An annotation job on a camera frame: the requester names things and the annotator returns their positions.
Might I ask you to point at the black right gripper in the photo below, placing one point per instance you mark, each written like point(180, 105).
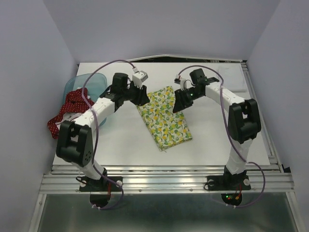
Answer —
point(180, 102)

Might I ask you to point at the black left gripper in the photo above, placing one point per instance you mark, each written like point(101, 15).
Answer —
point(142, 98)

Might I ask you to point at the lemon print skirt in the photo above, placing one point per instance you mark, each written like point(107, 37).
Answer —
point(168, 129)

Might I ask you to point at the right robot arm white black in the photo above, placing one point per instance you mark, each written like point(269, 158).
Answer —
point(241, 116)

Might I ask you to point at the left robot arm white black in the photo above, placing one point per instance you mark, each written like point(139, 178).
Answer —
point(76, 144)

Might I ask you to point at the teal plastic bin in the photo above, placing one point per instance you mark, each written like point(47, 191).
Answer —
point(95, 86)

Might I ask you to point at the folded white skirt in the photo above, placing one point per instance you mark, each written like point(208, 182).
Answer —
point(233, 77)

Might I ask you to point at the red polka dot skirt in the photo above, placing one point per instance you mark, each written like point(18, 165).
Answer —
point(72, 108)

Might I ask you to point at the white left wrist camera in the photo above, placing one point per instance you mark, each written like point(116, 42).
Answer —
point(138, 78)

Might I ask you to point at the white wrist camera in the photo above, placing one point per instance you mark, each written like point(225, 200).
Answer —
point(181, 81)
point(138, 78)

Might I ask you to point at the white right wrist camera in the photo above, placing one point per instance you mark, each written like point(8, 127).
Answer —
point(181, 81)

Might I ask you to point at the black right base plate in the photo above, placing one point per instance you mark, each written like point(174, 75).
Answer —
point(221, 183)

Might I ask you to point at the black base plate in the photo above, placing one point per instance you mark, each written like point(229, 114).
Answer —
point(221, 183)
point(90, 185)

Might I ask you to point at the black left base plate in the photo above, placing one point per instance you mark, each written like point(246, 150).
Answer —
point(90, 185)

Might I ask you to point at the aluminium frame rails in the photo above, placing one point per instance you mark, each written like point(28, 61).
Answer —
point(164, 189)

